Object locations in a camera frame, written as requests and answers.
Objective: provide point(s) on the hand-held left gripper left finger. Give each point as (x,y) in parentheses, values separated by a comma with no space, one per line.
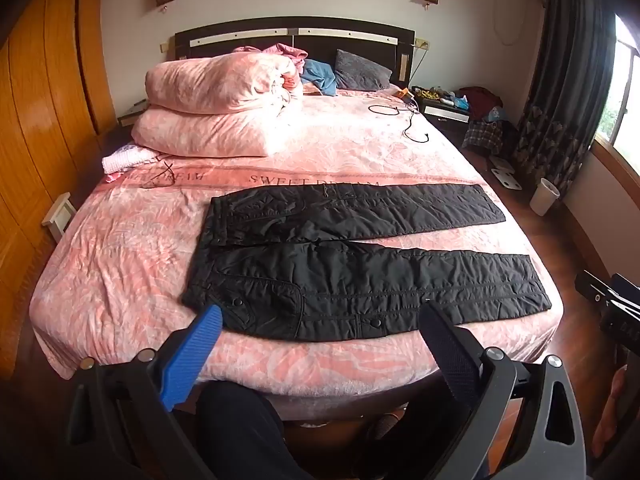
(192,355)

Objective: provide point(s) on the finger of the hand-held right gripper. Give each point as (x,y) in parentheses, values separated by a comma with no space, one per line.
(597,287)

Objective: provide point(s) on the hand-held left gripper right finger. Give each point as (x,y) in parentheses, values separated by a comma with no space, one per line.
(450,355)

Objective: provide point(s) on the black quilted pants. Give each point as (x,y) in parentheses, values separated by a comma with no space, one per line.
(350,280)

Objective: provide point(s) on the person's right hand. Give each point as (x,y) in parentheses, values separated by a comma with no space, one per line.
(622,410)

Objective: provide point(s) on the person's leg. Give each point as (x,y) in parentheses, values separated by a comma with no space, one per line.
(240,435)

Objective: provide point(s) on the bed with pink sheet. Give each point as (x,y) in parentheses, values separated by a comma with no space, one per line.
(150,260)

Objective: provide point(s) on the white waste bin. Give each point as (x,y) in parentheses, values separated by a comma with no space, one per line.
(544,197)

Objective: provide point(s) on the white folding stool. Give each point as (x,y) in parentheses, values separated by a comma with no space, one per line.
(506,175)

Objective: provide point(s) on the thin dark clothes hanger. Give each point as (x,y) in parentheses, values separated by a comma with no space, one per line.
(161,174)

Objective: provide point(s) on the plaid cloth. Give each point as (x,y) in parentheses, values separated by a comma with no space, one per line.
(482,137)

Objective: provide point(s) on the window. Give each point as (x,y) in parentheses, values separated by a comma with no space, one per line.
(622,100)

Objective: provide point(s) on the small white stool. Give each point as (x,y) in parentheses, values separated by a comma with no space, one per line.
(59,212)

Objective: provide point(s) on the dark patterned curtain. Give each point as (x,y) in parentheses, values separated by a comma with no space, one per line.
(565,85)

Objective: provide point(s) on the small white pink cloth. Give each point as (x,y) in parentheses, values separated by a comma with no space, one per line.
(125,157)

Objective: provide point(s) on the dark red clothes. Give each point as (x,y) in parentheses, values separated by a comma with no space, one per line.
(480,100)

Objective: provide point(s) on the cluttered bedside table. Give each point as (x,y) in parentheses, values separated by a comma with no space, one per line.
(442,105)

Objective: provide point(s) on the folded pink duvet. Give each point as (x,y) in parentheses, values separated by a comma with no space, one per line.
(210,105)

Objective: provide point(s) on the wooden wardrobe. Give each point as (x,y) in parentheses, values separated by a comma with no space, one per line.
(45,110)

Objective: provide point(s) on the grey pillow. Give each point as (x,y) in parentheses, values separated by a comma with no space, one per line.
(360,70)

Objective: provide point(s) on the blue crumpled cloth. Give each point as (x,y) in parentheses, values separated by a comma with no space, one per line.
(317,75)

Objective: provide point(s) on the pink crumpled garment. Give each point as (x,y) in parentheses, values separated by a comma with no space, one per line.
(287,55)

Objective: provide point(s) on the dark wooden headboard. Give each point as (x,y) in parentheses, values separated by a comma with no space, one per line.
(350,37)

